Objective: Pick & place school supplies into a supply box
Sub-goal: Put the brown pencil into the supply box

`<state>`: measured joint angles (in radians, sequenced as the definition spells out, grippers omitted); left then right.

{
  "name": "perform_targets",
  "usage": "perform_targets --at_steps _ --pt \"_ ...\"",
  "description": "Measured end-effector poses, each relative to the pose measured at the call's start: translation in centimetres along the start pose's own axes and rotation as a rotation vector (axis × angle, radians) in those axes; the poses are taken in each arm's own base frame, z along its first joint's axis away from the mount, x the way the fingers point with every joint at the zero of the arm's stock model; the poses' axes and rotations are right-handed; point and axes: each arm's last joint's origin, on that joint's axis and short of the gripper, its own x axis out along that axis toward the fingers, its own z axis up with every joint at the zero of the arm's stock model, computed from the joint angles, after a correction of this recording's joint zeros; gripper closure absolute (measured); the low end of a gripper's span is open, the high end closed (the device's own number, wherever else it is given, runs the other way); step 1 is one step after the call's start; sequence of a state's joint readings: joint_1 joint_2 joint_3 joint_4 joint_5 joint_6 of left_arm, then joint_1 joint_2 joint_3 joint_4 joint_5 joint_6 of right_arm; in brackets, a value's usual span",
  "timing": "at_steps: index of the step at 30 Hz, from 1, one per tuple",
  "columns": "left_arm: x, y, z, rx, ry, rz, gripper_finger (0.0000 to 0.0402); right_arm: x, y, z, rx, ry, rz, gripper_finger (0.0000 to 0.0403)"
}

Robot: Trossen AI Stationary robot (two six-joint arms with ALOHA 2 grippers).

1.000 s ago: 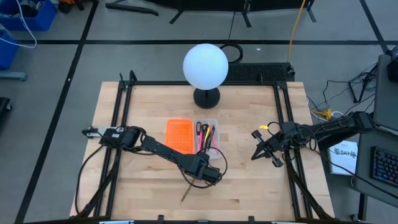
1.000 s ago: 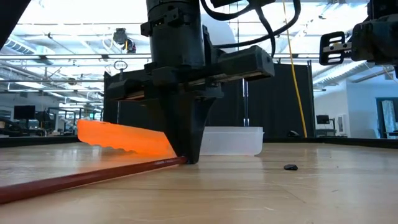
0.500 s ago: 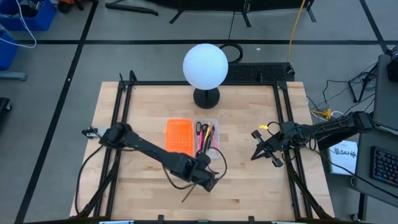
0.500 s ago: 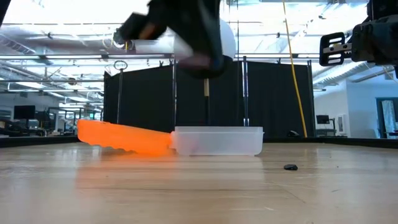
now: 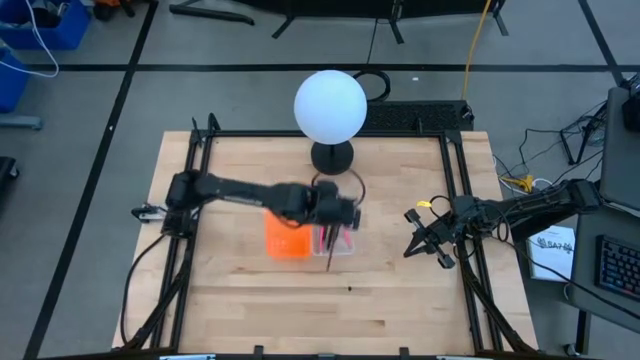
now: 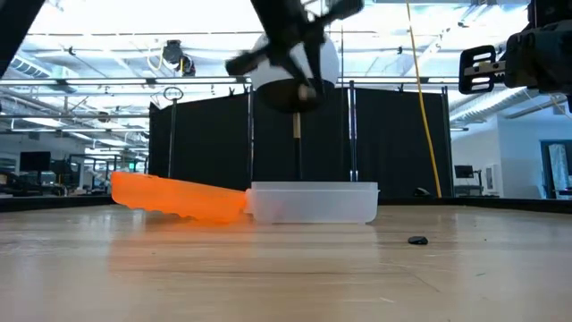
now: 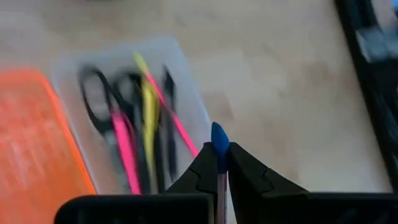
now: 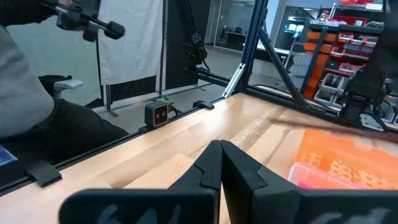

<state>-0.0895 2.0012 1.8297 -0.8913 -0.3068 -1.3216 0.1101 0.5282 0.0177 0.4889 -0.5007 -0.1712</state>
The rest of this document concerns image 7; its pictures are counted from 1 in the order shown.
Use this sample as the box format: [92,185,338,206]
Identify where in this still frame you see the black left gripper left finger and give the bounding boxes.
[165,141,219,195]

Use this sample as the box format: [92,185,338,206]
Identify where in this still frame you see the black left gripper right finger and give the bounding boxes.
[226,141,308,224]

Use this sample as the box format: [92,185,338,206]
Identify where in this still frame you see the black marker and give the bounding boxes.
[160,67,178,183]

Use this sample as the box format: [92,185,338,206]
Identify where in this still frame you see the brown pencil blue eraser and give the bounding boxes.
[210,121,231,224]

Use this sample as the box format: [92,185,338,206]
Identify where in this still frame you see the pink pencil green eraser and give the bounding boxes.
[132,51,200,158]

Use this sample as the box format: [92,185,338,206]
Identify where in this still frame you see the yellow highlighter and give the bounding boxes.
[141,80,161,194]

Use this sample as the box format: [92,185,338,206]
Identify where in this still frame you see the pink highlighter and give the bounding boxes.
[110,108,142,195]

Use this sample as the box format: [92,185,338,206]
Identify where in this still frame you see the black handled scissors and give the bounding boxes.
[77,64,147,194]

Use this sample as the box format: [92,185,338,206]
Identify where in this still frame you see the clear plastic supply box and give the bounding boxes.
[51,35,215,195]

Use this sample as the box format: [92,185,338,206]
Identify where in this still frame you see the orange box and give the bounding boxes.
[0,70,97,224]

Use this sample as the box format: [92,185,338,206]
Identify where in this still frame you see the black aluminium table frame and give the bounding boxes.
[334,0,398,190]

